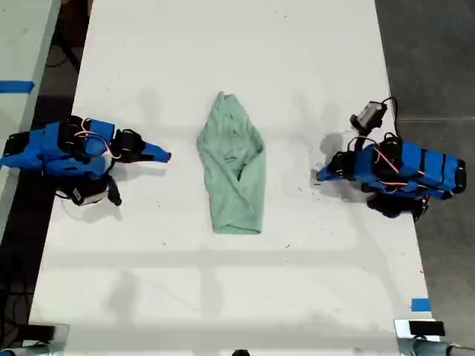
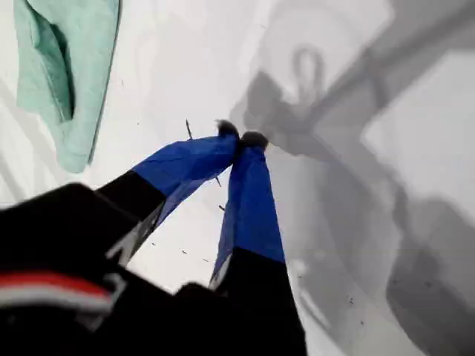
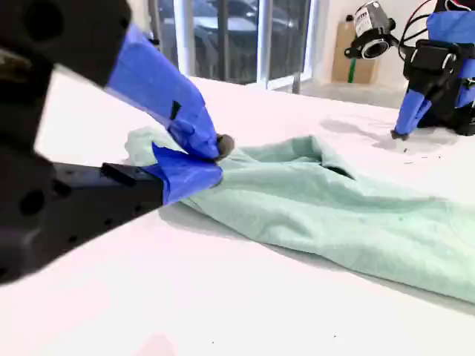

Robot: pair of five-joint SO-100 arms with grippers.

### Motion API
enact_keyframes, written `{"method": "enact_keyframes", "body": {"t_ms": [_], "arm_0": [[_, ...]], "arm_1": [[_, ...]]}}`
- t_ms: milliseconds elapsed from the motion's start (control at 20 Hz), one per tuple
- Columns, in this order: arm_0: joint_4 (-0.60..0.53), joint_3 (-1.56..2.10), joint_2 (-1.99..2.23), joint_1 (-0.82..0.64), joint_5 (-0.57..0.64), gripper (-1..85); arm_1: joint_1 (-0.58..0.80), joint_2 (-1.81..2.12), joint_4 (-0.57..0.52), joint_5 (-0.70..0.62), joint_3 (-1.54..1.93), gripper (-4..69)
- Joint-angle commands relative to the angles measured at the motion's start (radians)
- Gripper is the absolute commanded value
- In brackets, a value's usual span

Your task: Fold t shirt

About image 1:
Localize small black box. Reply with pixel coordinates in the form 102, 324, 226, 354
407, 320, 446, 337
26, 323, 57, 341

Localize pale green T-shirt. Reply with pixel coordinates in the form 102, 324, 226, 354
196, 90, 268, 236

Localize black camera stalk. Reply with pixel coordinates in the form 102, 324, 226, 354
105, 175, 123, 207
347, 125, 373, 153

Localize grey metal pipe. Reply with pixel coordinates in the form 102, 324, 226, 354
397, 336, 475, 356
0, 341, 53, 356

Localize short blue tape piece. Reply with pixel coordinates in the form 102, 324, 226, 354
410, 297, 433, 313

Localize black floor cables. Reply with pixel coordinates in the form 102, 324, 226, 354
0, 291, 33, 349

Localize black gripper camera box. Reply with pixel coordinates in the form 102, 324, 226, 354
350, 99, 389, 133
71, 180, 109, 207

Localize pale side table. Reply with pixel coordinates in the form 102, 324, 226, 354
0, 0, 62, 238

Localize long blue tape strip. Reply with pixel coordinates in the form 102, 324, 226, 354
0, 80, 36, 94

